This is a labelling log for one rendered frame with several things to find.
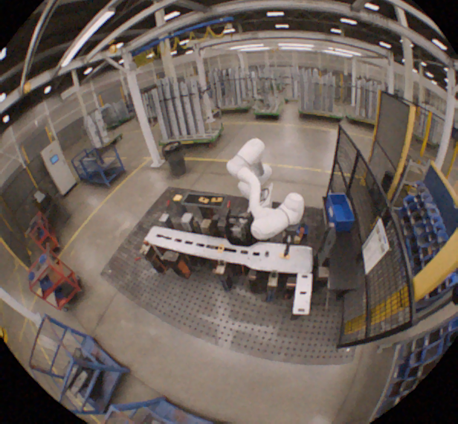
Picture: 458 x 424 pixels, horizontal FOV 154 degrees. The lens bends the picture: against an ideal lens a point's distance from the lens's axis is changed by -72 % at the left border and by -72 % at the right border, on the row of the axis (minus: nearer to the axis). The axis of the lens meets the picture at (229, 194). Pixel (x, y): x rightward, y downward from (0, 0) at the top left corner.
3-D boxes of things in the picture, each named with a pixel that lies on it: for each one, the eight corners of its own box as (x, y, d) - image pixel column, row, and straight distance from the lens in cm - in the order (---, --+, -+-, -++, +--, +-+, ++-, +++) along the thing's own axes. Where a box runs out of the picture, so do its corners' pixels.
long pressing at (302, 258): (142, 243, 169) (141, 242, 168) (154, 225, 177) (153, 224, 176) (311, 274, 129) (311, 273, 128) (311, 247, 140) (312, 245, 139)
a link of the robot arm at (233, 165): (232, 175, 120) (245, 159, 121) (219, 165, 135) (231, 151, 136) (242, 184, 129) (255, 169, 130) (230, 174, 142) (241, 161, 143)
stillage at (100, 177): (92, 184, 651) (79, 161, 627) (107, 170, 680) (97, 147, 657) (108, 187, 547) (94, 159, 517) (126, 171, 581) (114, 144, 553)
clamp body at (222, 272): (221, 291, 155) (211, 274, 123) (224, 278, 158) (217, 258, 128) (231, 293, 152) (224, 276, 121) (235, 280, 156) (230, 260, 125)
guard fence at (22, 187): (26, 238, 841) (-1, 198, 814) (25, 236, 855) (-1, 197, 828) (76, 178, 848) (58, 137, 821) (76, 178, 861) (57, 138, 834)
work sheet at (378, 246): (365, 276, 124) (389, 248, 101) (361, 247, 134) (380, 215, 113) (367, 276, 125) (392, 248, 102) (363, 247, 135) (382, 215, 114)
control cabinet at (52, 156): (65, 197, 756) (36, 141, 726) (62, 195, 807) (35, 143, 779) (77, 184, 770) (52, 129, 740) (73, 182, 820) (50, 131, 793)
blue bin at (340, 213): (332, 232, 148) (337, 221, 138) (325, 204, 167) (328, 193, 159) (349, 230, 154) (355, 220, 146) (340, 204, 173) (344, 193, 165)
